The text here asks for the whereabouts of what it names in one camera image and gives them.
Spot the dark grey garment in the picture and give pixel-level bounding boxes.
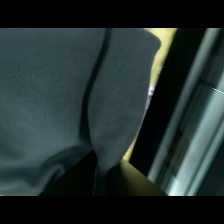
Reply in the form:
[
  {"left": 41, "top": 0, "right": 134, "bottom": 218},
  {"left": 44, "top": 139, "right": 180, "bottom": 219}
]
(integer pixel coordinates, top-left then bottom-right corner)
[{"left": 0, "top": 28, "right": 163, "bottom": 197}]

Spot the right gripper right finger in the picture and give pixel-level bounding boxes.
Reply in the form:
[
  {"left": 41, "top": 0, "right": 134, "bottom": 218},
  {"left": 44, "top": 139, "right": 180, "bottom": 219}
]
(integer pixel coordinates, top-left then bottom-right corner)
[{"left": 97, "top": 162, "right": 130, "bottom": 197}]

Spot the silver frame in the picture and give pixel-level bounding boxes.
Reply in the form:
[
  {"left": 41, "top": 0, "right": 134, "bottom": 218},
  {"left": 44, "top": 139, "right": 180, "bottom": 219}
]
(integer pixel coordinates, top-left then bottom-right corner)
[{"left": 148, "top": 28, "right": 224, "bottom": 197}]

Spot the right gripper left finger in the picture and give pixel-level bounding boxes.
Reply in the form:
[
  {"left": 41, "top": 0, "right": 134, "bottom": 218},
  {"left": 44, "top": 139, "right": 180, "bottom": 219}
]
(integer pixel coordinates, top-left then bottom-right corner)
[{"left": 40, "top": 149, "right": 99, "bottom": 197}]

